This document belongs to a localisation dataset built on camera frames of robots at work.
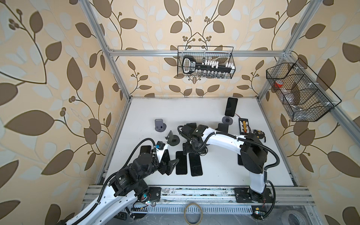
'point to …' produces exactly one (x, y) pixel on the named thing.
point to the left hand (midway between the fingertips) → (173, 155)
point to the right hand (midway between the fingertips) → (190, 154)
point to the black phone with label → (181, 167)
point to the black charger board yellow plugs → (244, 126)
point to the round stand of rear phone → (227, 120)
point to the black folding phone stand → (222, 127)
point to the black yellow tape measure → (259, 134)
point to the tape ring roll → (201, 216)
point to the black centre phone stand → (193, 125)
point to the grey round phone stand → (159, 126)
